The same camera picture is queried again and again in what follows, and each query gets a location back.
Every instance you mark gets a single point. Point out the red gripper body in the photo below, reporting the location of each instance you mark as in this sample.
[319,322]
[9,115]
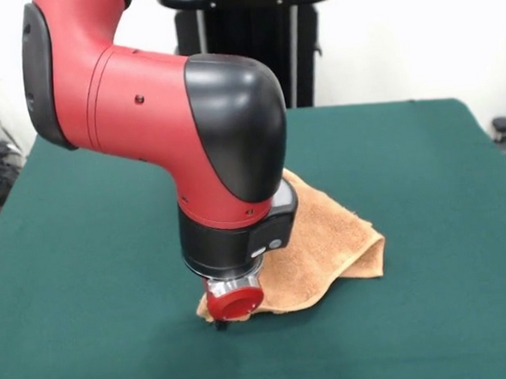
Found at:
[234,304]

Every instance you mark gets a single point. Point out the tan terry towel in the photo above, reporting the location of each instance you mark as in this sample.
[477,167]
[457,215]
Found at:
[324,236]

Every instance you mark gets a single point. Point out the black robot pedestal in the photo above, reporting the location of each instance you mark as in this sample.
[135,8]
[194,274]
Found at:
[248,35]

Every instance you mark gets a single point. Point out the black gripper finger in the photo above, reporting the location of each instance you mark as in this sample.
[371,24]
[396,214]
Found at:
[221,325]

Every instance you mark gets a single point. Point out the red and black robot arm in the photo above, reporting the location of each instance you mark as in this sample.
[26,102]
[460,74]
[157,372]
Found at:
[145,106]

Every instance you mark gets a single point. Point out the dark green table cloth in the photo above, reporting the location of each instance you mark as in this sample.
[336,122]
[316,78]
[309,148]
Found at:
[92,294]

